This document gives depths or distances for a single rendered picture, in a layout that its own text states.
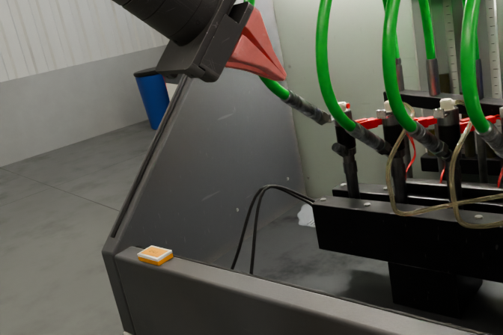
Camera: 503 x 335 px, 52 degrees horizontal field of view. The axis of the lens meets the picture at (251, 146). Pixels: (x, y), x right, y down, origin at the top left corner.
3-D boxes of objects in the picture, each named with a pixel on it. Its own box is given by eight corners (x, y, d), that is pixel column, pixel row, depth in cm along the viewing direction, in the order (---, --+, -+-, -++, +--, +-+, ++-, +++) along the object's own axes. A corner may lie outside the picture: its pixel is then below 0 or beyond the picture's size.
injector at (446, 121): (441, 261, 72) (426, 116, 67) (453, 245, 76) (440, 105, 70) (462, 265, 70) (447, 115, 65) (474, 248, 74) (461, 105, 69)
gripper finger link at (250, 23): (316, 54, 45) (236, -11, 40) (283, 126, 44) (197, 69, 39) (269, 57, 51) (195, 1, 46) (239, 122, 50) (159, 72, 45)
